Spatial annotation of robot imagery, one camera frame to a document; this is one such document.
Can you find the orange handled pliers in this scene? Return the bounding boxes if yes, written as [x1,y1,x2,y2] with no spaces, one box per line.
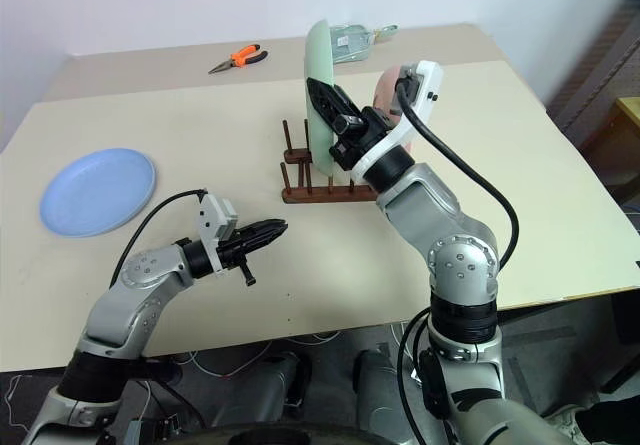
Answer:
[207,43,269,76]

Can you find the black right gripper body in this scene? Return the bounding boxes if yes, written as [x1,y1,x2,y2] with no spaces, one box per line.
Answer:
[327,106,397,172]

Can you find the brown wooden dish rack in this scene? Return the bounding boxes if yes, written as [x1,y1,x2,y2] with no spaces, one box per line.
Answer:
[278,117,380,206]

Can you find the pale green dustpan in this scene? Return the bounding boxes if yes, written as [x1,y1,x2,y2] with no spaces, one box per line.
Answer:
[328,23,401,65]

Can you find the pink plate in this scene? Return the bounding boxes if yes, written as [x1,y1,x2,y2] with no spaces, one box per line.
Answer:
[373,63,417,154]

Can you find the pale green plate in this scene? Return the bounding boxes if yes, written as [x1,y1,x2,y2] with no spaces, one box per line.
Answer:
[303,18,337,177]

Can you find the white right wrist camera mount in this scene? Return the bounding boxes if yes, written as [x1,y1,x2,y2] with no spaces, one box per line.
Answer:
[348,59,445,185]

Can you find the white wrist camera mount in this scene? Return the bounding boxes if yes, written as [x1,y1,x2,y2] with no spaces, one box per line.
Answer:
[348,59,445,185]
[193,192,239,274]

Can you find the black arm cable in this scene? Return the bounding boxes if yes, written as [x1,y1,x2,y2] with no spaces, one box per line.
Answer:
[394,71,520,445]
[108,188,209,287]

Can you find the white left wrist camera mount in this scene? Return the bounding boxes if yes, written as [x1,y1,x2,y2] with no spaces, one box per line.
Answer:
[193,192,239,274]

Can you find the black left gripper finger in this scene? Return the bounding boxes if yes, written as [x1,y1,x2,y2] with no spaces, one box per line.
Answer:
[241,230,288,258]
[237,219,289,243]

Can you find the white sneaker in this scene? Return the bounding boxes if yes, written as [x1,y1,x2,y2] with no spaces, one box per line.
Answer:
[543,403,594,442]

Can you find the blue plate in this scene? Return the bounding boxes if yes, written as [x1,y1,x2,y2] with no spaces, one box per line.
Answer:
[38,147,157,238]

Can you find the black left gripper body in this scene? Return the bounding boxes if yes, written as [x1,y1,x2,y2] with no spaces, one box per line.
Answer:
[216,231,257,289]

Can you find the white cable under table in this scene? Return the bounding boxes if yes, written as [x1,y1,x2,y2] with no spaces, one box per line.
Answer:
[172,330,342,379]

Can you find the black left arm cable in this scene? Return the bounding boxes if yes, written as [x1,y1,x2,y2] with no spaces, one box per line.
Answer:
[108,188,209,287]

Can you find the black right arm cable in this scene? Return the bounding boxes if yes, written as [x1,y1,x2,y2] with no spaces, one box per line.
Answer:
[394,71,520,445]

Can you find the yellow wooden furniture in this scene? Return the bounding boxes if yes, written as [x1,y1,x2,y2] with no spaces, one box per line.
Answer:
[605,96,640,202]

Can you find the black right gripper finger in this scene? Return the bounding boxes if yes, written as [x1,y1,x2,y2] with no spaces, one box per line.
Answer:
[331,85,363,117]
[305,77,347,130]

